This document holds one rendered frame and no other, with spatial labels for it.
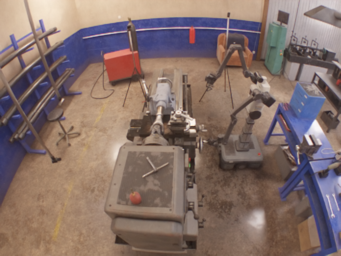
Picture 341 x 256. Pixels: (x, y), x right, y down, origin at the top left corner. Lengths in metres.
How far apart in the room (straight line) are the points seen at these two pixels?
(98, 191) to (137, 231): 1.81
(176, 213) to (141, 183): 0.30
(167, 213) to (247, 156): 1.92
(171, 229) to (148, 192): 0.27
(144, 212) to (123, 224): 0.16
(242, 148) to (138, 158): 1.83
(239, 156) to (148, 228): 1.94
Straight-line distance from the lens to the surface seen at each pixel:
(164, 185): 1.19
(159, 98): 2.14
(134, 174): 1.27
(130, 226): 1.18
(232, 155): 2.75
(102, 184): 2.94
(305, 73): 6.15
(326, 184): 2.32
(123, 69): 4.79
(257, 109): 2.31
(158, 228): 1.15
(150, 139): 1.61
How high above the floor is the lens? 2.39
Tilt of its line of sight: 45 degrees down
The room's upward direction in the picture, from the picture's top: 4 degrees counter-clockwise
